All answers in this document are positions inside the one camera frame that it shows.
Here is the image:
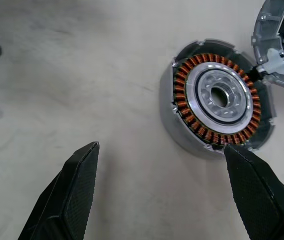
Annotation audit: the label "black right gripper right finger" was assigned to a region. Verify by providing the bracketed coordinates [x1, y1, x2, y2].
[223, 144, 284, 240]

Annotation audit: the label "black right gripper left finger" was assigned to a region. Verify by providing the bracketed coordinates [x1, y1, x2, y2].
[18, 141, 100, 240]

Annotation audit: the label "silver motor housing copper windings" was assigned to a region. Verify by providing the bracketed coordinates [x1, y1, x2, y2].
[158, 38, 277, 158]

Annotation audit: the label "silver round motor lid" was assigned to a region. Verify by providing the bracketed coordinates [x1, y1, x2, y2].
[250, 0, 284, 95]

